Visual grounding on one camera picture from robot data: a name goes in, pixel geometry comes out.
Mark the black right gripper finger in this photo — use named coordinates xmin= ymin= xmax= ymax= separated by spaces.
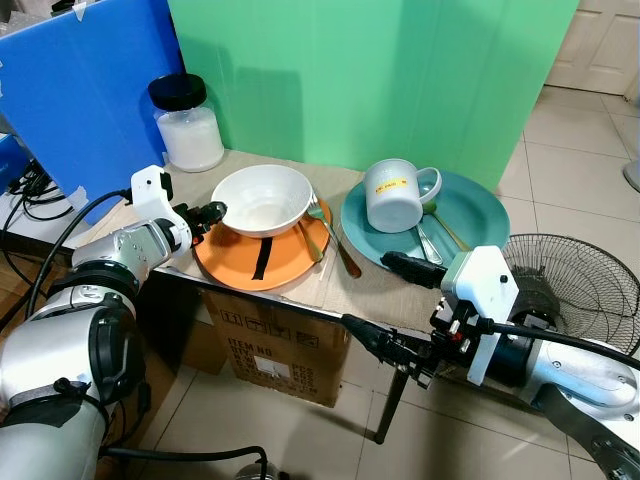
xmin=341 ymin=313 xmax=435 ymax=387
xmin=380 ymin=251 xmax=447 ymax=293

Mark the silver spoon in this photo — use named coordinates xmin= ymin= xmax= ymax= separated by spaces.
xmin=411 ymin=224 xmax=442 ymax=267

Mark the orange plate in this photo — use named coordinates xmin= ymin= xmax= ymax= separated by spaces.
xmin=192 ymin=195 xmax=335 ymax=293

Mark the white bowl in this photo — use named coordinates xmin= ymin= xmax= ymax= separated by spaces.
xmin=210 ymin=164 xmax=315 ymax=239

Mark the long gold spoon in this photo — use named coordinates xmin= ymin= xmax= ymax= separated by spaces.
xmin=420 ymin=200 xmax=470 ymax=252

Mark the black tape strip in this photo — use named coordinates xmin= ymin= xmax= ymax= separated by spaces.
xmin=251 ymin=237 xmax=274 ymax=284

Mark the white mug with yellow label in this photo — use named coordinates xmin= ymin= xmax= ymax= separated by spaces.
xmin=362 ymin=158 xmax=444 ymax=235

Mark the black-lidded jar of white powder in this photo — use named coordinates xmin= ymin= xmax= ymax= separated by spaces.
xmin=148 ymin=73 xmax=227 ymax=174

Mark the teal plate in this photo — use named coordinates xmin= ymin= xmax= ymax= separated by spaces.
xmin=340 ymin=168 xmax=511 ymax=272

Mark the short gold spoon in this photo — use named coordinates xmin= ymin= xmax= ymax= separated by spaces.
xmin=297 ymin=220 xmax=327 ymax=266

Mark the brown printed cardboard box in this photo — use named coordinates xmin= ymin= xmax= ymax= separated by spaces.
xmin=199 ymin=288 xmax=352 ymax=409

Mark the black floor fan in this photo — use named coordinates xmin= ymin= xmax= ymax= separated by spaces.
xmin=500 ymin=233 xmax=640 ymax=358

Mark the blue plastic board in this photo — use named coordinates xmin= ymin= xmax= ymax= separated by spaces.
xmin=0 ymin=0 xmax=188 ymax=199

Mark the green plastic board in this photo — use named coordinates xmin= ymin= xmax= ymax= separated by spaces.
xmin=166 ymin=0 xmax=582 ymax=197

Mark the cream panelled door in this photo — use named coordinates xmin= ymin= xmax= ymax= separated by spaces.
xmin=544 ymin=0 xmax=640 ymax=98

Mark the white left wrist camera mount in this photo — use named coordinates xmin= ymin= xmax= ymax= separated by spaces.
xmin=129 ymin=165 xmax=193 ymax=251

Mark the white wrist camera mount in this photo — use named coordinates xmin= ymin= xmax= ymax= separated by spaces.
xmin=129 ymin=165 xmax=193 ymax=251
xmin=439 ymin=245 xmax=522 ymax=387

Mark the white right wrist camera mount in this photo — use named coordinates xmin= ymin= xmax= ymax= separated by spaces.
xmin=439 ymin=245 xmax=522 ymax=387

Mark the wooden-handled silver fork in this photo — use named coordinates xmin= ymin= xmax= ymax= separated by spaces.
xmin=307 ymin=191 xmax=364 ymax=280

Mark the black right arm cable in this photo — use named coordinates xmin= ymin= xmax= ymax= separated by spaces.
xmin=468 ymin=317 xmax=640 ymax=369

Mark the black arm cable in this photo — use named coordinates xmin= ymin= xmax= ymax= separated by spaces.
xmin=24 ymin=188 xmax=137 ymax=321
xmin=468 ymin=317 xmax=640 ymax=369

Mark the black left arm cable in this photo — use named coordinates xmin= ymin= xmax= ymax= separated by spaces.
xmin=24 ymin=188 xmax=137 ymax=321

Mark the black cable bundle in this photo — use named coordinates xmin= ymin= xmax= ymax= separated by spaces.
xmin=0 ymin=158 xmax=76 ymax=223

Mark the black floor cable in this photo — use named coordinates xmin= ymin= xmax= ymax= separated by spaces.
xmin=103 ymin=446 xmax=273 ymax=480

